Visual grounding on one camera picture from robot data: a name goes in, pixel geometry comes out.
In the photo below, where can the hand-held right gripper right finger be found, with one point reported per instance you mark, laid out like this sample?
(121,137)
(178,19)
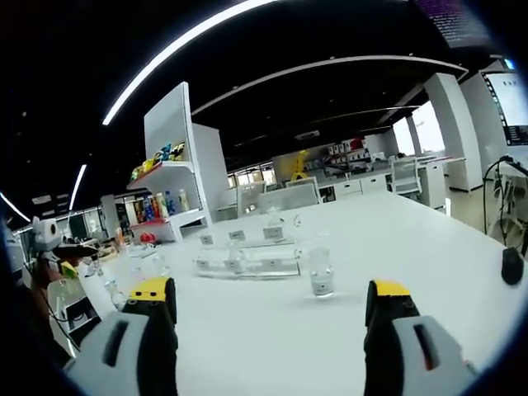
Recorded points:
(433,354)

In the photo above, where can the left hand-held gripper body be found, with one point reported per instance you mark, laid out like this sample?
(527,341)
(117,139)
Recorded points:
(46,233)

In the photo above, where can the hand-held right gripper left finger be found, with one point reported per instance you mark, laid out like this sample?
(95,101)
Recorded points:
(103,354)

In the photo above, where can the clear acrylic reagent rack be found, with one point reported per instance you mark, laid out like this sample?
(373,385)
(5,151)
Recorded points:
(270,264)

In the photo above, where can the orange drink bottle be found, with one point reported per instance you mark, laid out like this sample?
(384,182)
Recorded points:
(120,239)

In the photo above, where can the person's left hand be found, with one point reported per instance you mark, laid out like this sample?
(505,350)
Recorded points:
(45,276)

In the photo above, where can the white chest-worn device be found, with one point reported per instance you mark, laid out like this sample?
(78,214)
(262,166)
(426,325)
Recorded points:
(13,260)

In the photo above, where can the dark low cabinet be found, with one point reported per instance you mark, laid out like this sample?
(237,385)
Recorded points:
(80,313)

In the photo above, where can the short ceiling light strip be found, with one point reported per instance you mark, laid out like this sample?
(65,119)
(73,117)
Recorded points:
(78,185)

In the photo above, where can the small clear tray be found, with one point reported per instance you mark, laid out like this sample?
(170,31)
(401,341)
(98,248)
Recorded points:
(142,250)

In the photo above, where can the red round object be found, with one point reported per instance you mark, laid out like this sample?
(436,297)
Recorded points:
(147,238)

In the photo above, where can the row of drink bottles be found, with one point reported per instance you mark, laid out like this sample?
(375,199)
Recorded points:
(165,206)

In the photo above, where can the black computer mouse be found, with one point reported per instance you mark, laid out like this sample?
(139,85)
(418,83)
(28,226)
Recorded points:
(512,267)

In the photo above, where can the row of colourful snack packets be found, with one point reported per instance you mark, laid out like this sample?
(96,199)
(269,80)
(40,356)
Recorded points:
(161,158)

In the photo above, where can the white display shelf unit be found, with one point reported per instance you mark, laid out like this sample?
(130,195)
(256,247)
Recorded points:
(169,119)

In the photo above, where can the white plastic chair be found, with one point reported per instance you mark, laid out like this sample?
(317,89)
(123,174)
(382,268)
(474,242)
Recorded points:
(511,206)

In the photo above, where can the white mesh office chair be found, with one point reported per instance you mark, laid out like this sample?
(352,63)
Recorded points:
(406,175)

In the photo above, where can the row of white office desks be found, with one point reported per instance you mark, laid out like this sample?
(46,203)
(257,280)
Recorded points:
(363,183)

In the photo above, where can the small clear glass item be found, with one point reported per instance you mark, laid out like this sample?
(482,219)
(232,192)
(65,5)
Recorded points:
(296,220)

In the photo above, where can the wide white chair back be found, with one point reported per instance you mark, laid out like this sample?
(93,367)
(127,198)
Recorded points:
(288,196)

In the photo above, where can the long ceiling light strip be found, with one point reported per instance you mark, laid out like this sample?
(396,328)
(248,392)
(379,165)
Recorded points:
(177,53)

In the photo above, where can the yellow robot figure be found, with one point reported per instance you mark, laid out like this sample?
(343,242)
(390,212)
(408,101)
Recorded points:
(300,167)

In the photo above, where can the ceiling air vent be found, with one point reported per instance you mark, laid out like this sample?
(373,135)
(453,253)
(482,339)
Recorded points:
(307,134)

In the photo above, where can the lit computer monitor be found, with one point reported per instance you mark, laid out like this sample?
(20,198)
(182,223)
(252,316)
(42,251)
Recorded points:
(511,107)

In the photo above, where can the large dark text screen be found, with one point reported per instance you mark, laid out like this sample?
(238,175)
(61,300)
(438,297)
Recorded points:
(458,22)

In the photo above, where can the wall shelf with products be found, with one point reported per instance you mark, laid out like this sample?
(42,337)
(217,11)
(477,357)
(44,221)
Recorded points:
(346,150)

